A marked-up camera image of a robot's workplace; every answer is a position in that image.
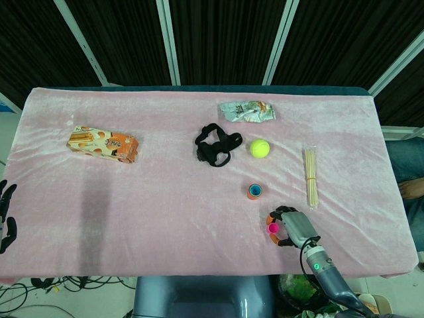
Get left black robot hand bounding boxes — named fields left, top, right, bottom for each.
left=0, top=180, right=18, bottom=255

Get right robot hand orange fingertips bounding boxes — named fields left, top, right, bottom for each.
left=264, top=205, right=321, bottom=249

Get bystander bare hand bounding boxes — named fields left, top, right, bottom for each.
left=399, top=180, right=424, bottom=199

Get blue jeans leg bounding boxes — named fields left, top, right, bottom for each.
left=405, top=197, right=424, bottom=253
left=386, top=137, right=424, bottom=182

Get bamboo skewers pack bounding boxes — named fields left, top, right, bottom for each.
left=303, top=144, right=321, bottom=210

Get black bin with green waste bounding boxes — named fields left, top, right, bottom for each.
left=278, top=274, right=332, bottom=314

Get yellow tennis ball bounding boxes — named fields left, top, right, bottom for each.
left=250, top=139, right=272, bottom=160

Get blue white sign board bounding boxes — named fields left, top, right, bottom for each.
left=0, top=92, right=18, bottom=114

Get orange snack packet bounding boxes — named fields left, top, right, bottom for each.
left=359, top=293, right=392, bottom=313

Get orange biscuit box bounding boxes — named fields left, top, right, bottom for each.
left=66, top=125, right=140, bottom=164

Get grey robot torso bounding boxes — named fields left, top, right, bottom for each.
left=132, top=275, right=276, bottom=318

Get silver snack bag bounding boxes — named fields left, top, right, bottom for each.
left=217, top=100, right=278, bottom=123

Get pink velvet tablecloth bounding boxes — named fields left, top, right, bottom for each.
left=0, top=86, right=419, bottom=279

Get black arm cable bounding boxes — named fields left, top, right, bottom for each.
left=299, top=235, right=323, bottom=278

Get grey metal frame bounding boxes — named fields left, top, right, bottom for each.
left=380, top=125, right=424, bottom=142

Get black floor cable tangle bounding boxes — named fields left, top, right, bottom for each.
left=0, top=276, right=136, bottom=318

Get black strap harness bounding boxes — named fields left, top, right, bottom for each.
left=193, top=123, right=243, bottom=167

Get white partition post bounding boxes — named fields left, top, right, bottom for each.
left=368, top=31, right=424, bottom=97
left=54, top=0, right=109, bottom=85
left=263, top=0, right=300, bottom=85
left=156, top=0, right=182, bottom=85

